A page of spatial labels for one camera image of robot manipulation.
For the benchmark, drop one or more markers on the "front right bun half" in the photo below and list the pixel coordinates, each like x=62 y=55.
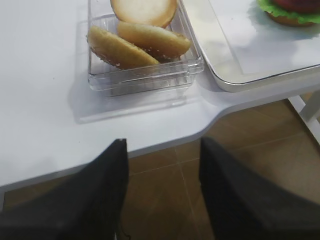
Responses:
x=156 y=41

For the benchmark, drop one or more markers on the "clear plastic bun container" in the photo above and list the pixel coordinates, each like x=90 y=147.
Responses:
x=176 y=73

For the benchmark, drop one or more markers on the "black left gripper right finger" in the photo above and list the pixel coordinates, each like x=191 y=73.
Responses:
x=242 y=205

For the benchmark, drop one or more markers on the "large upright bun half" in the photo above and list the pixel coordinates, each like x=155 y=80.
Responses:
x=157 y=13

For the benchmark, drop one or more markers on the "green lettuce leaf on tray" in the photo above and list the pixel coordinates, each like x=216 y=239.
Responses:
x=270 y=7

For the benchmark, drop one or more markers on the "red tomato slice on tray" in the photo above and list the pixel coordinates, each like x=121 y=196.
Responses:
x=299 y=6

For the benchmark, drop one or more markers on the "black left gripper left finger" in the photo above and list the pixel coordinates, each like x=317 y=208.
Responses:
x=87 y=206

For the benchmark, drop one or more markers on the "front left bun half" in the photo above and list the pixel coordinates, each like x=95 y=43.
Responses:
x=117 y=51

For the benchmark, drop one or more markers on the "white table leg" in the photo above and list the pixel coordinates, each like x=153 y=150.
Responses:
x=309 y=110

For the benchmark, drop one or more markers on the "bottom bun under lettuce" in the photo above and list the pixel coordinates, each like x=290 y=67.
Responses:
x=290 y=22

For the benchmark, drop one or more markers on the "white rectangular serving tray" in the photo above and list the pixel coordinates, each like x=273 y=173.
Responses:
x=222 y=61

